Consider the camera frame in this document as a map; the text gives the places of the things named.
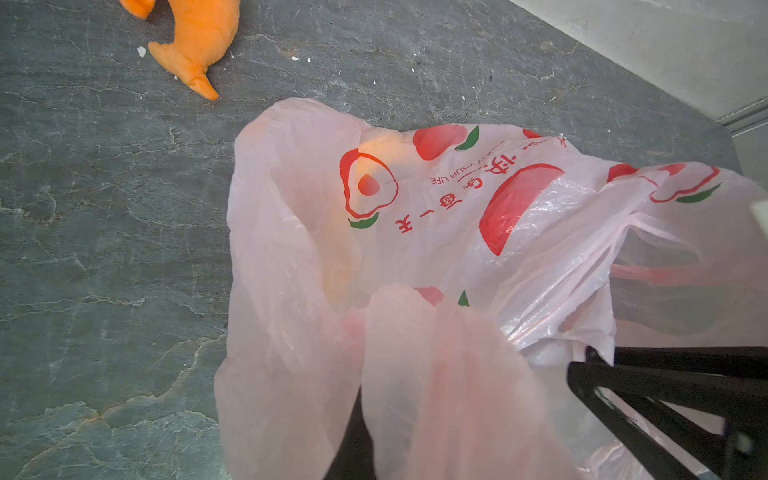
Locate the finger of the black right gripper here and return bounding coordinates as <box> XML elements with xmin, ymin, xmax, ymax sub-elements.
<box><xmin>570</xmin><ymin>384</ymin><xmax>744</xmax><ymax>479</ymax></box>
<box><xmin>567</xmin><ymin>347</ymin><xmax>767</xmax><ymax>428</ymax></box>

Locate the orange shark plush toy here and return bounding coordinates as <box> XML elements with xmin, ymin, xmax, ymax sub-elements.
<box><xmin>148</xmin><ymin>0</ymin><xmax>241</xmax><ymax>101</ymax></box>

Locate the pink plastic bag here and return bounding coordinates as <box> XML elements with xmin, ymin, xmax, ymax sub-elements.
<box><xmin>214</xmin><ymin>99</ymin><xmax>767</xmax><ymax>479</ymax></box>

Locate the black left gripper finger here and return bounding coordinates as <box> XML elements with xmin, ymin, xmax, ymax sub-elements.
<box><xmin>324</xmin><ymin>391</ymin><xmax>376</xmax><ymax>480</ymax></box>

